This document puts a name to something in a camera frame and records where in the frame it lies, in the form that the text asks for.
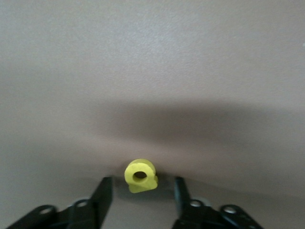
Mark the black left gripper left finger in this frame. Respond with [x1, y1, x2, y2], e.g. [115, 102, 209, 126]
[4, 177, 114, 229]

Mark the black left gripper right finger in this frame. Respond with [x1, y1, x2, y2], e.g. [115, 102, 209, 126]
[171, 177, 263, 229]

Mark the brown table cover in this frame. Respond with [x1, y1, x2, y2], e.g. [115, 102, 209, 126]
[0, 0, 305, 229]

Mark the yellow foam letter d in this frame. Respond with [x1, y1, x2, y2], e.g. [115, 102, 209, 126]
[124, 158, 159, 194]

